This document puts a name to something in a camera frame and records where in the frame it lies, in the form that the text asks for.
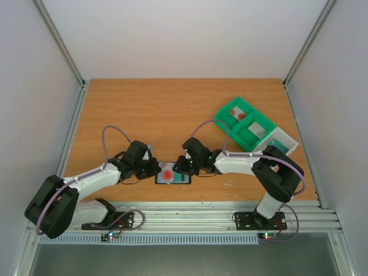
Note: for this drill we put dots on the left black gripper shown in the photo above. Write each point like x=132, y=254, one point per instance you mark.
x=155, y=169

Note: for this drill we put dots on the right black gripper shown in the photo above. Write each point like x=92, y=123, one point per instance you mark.
x=181, y=165

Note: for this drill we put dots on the black leather card holder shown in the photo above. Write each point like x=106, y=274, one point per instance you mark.
x=172, y=182

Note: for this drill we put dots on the teal card black stripe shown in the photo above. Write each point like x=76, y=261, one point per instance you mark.
x=180, y=178

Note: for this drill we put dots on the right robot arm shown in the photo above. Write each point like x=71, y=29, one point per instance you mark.
x=277, y=173

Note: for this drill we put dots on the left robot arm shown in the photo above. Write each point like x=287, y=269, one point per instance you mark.
x=58, y=205

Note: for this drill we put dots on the white card with red dot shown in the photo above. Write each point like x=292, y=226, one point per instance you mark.
x=237, y=113

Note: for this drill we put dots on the white card in tray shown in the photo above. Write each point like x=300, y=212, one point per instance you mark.
x=257, y=130

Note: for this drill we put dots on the teal card in bin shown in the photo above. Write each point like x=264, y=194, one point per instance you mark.
x=275, y=142

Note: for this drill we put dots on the green plastic compartment tray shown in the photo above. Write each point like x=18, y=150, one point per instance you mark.
x=238, y=130

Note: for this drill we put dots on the white plastic bin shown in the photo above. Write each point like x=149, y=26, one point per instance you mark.
x=282, y=136

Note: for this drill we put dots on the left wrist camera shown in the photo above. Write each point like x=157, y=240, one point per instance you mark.
x=148, y=153

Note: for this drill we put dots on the aluminium front rail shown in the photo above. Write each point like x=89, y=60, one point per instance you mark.
x=216, y=216

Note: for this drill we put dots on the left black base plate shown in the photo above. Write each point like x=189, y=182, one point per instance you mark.
x=123, y=220

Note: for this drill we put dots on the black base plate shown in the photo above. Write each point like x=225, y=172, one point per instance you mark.
x=123, y=220
x=246, y=221

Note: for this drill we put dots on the grey slotted cable duct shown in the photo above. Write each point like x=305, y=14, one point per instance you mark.
x=154, y=239

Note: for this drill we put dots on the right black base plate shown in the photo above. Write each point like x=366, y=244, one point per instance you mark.
x=246, y=221

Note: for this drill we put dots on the left aluminium frame post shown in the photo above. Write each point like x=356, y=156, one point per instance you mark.
x=41, y=8

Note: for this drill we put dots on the aluminium frame post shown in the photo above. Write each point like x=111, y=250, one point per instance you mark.
x=41, y=8
x=310, y=39

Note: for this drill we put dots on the right aluminium frame post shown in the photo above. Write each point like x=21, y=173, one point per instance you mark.
x=310, y=39

